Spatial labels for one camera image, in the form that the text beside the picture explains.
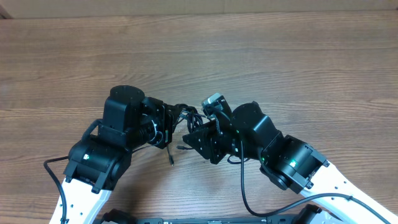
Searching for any left camera cable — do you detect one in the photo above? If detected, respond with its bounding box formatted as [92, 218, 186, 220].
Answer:
[43, 155, 70, 224]

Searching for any black USB-C cable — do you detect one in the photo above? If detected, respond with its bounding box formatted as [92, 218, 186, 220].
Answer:
[166, 143, 195, 167]

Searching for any black USB-A cable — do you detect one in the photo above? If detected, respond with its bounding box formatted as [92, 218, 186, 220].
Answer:
[174, 104, 208, 134]

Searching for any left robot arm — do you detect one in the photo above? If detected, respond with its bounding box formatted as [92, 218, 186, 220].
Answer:
[50, 85, 186, 223]

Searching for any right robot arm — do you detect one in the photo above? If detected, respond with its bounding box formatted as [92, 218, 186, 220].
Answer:
[183, 101, 397, 223]

